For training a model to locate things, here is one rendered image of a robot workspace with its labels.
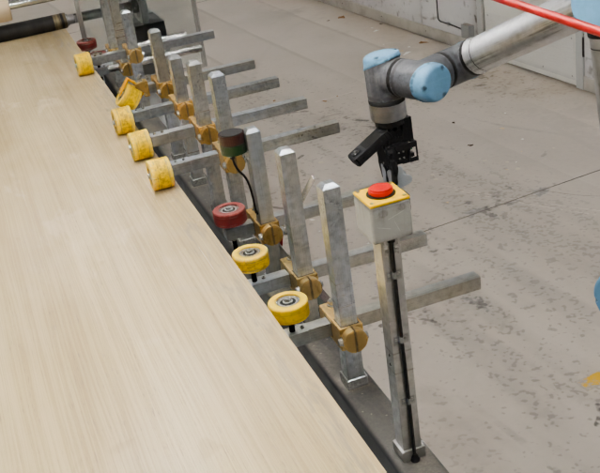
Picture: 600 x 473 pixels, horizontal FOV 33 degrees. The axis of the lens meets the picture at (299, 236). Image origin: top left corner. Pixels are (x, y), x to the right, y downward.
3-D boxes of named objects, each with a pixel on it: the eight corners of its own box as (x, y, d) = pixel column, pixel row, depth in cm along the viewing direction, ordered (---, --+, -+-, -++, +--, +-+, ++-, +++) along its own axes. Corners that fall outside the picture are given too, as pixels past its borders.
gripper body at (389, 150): (420, 162, 253) (414, 117, 247) (388, 172, 251) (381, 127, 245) (407, 153, 259) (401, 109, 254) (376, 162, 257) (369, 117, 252)
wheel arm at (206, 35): (212, 37, 384) (211, 27, 382) (215, 38, 380) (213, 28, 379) (82, 66, 371) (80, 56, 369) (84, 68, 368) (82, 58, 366)
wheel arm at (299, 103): (303, 105, 297) (302, 93, 296) (308, 108, 294) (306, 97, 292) (138, 146, 285) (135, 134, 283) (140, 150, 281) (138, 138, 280)
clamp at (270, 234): (267, 222, 254) (264, 204, 252) (284, 242, 243) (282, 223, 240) (245, 228, 253) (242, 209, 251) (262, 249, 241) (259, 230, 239)
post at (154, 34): (185, 166, 341) (157, 26, 320) (188, 170, 338) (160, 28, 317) (176, 169, 340) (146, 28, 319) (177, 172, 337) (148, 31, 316)
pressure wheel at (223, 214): (246, 238, 253) (238, 196, 248) (256, 251, 246) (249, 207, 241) (216, 247, 251) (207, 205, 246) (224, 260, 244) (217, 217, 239)
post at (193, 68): (226, 216, 297) (196, 57, 277) (229, 221, 294) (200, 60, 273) (215, 219, 297) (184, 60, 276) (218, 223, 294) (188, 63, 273)
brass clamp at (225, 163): (234, 154, 272) (231, 137, 269) (249, 170, 260) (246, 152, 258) (211, 160, 270) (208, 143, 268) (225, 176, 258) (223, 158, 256)
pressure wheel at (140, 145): (145, 122, 282) (153, 144, 278) (146, 141, 289) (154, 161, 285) (124, 128, 281) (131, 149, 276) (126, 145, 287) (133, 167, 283)
